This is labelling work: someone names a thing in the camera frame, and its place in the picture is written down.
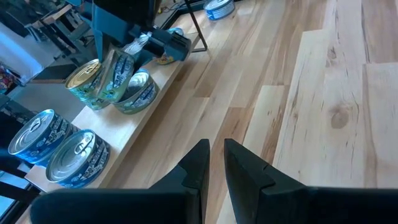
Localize colourful patterned panel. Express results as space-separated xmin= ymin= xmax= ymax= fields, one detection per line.
xmin=0 ymin=63 xmax=16 ymax=94

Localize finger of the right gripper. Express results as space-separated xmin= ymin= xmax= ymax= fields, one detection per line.
xmin=136 ymin=49 xmax=157 ymax=68
xmin=92 ymin=4 xmax=109 ymax=62

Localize black floor mat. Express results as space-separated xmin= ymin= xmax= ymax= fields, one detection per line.
xmin=30 ymin=63 xmax=78 ymax=85

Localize blue white label can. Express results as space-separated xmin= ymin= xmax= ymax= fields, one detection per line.
xmin=203 ymin=0 xmax=236 ymax=21

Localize wooden shelf black metal legs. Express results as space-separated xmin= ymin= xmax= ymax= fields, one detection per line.
xmin=0 ymin=0 xmax=208 ymax=206

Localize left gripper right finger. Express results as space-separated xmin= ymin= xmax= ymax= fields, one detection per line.
xmin=223 ymin=138 xmax=398 ymax=224

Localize navy blue label can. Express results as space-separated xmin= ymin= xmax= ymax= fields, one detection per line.
xmin=7 ymin=108 xmax=78 ymax=167
xmin=45 ymin=129 xmax=111 ymax=190

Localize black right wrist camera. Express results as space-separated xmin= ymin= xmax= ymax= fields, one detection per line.
xmin=92 ymin=0 xmax=157 ymax=29

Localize grey desk frame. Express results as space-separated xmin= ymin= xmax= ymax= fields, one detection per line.
xmin=24 ymin=0 xmax=94 ymax=63

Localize green label silver-lid can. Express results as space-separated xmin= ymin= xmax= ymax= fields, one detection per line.
xmin=81 ymin=91 xmax=111 ymax=112
xmin=113 ymin=68 xmax=160 ymax=116

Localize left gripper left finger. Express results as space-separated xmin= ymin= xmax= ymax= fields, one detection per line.
xmin=30 ymin=138 xmax=211 ymax=224

